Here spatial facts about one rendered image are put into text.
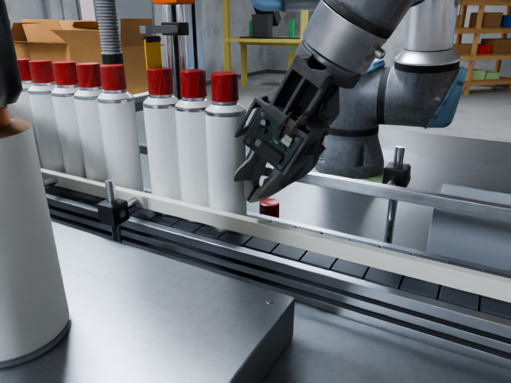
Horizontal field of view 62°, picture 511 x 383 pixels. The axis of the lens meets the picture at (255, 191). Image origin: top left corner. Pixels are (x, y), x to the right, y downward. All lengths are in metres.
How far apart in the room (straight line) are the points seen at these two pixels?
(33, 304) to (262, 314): 0.20
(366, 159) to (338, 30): 0.53
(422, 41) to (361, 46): 0.44
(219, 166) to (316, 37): 0.20
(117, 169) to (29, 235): 0.31
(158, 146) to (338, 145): 0.43
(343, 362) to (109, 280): 0.26
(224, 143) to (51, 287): 0.25
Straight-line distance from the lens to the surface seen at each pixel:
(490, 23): 8.15
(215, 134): 0.52
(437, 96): 0.86
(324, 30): 0.42
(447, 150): 1.21
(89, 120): 0.68
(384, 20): 0.42
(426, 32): 0.85
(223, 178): 0.54
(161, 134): 0.59
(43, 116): 0.76
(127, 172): 0.66
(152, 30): 0.61
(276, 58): 10.25
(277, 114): 0.43
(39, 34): 2.99
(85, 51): 2.46
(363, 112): 0.89
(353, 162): 0.90
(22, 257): 0.38
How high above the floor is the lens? 1.14
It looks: 22 degrees down
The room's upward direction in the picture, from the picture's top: straight up
